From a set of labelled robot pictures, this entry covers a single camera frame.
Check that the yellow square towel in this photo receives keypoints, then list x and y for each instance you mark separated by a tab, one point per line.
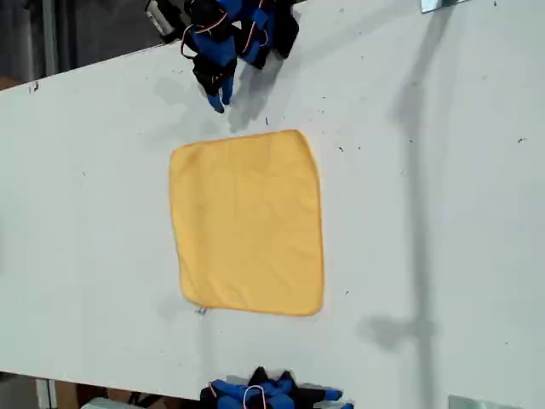
247	221

